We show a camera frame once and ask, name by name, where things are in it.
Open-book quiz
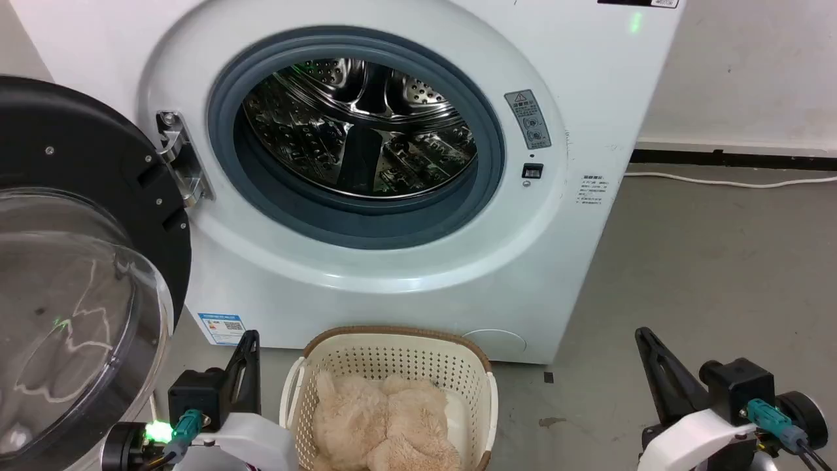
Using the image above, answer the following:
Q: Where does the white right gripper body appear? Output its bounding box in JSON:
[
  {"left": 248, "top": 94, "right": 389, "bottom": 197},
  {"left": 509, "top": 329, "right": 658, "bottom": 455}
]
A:
[{"left": 638, "top": 407, "right": 762, "bottom": 471}]

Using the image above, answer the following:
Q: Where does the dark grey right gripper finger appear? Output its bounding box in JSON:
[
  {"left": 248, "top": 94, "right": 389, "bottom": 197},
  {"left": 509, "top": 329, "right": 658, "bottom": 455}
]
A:
[{"left": 635, "top": 326, "right": 711, "bottom": 427}]

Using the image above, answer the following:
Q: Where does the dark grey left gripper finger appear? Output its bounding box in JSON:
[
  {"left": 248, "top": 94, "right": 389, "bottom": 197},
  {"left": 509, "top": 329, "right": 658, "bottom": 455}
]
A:
[{"left": 221, "top": 330, "right": 262, "bottom": 417}]

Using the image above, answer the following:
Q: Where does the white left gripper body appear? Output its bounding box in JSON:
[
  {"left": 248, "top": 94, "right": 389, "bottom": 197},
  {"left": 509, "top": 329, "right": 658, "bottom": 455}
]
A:
[{"left": 175, "top": 411, "right": 299, "bottom": 471}]

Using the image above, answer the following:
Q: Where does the white front-load washing machine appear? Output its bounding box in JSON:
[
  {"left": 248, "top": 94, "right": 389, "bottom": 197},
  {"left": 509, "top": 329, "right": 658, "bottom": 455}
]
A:
[{"left": 9, "top": 0, "right": 687, "bottom": 365}]

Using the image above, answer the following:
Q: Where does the black washer door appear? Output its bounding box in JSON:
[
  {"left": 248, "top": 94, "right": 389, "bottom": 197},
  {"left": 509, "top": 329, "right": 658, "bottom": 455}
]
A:
[{"left": 0, "top": 75, "right": 193, "bottom": 471}]

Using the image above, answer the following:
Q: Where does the blue white energy label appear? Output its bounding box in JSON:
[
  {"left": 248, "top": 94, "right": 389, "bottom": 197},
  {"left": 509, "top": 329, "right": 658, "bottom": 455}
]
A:
[{"left": 197, "top": 313, "right": 247, "bottom": 346}]

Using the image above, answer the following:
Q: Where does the beige fluffy towel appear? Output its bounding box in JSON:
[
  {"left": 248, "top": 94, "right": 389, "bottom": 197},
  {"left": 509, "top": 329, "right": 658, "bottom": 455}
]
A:
[{"left": 312, "top": 371, "right": 462, "bottom": 471}]

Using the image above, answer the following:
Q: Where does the cream perforated laundry basket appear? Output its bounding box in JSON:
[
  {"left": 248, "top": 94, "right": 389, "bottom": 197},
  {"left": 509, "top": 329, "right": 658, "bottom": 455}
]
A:
[{"left": 279, "top": 326, "right": 499, "bottom": 471}]

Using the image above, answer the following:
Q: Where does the printed text label sticker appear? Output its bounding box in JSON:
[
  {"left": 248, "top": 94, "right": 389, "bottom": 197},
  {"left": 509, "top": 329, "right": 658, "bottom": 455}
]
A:
[{"left": 575, "top": 173, "right": 609, "bottom": 207}]

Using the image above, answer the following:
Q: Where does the chrome door hinge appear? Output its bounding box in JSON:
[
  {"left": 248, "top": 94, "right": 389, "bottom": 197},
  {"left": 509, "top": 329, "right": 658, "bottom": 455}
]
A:
[{"left": 156, "top": 111, "right": 214, "bottom": 209}]

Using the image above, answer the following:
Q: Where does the black baseboard strip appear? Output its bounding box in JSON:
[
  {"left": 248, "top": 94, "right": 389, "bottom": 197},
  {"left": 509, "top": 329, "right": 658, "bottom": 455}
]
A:
[{"left": 629, "top": 148, "right": 837, "bottom": 172}]

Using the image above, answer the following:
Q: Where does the grey warning sticker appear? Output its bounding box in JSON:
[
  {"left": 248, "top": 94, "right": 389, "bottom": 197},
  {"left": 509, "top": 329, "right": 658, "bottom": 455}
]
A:
[{"left": 504, "top": 89, "right": 553, "bottom": 150}]

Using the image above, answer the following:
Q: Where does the left gripper teal plug cable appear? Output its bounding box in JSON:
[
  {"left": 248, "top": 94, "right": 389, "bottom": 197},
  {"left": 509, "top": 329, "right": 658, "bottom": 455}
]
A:
[{"left": 141, "top": 408, "right": 205, "bottom": 471}]

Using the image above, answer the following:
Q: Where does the gripper teal plug cable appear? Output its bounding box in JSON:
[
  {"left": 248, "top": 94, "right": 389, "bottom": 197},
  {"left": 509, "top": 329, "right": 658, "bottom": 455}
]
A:
[
  {"left": 740, "top": 398, "right": 837, "bottom": 471},
  {"left": 141, "top": 408, "right": 205, "bottom": 471}
]

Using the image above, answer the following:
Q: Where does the right gripper teal plug cable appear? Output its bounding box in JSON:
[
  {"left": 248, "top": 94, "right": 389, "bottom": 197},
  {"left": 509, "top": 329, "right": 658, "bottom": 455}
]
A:
[{"left": 740, "top": 398, "right": 837, "bottom": 471}]

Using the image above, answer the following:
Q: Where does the white cable on floor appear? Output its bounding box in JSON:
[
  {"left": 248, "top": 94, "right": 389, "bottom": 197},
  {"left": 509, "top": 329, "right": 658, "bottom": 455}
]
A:
[{"left": 623, "top": 171, "right": 837, "bottom": 190}]

